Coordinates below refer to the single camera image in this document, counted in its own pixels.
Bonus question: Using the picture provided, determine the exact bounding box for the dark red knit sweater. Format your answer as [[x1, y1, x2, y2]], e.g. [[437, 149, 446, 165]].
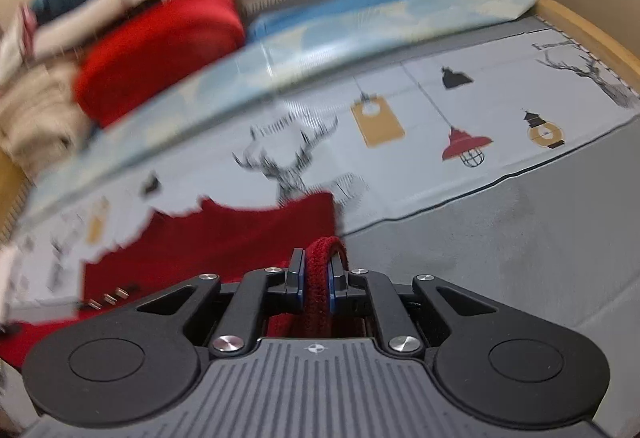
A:
[[1, 192, 346, 369]]

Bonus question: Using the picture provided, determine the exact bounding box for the light blue patterned blanket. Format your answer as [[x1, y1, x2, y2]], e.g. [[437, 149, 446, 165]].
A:
[[23, 0, 537, 223]]

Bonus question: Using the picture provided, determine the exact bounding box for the folded bright red blanket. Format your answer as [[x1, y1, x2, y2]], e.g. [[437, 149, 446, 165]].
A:
[[74, 0, 245, 128]]

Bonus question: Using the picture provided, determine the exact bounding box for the folded cream quilt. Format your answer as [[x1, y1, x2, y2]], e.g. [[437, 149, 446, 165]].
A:
[[1, 60, 94, 179]]

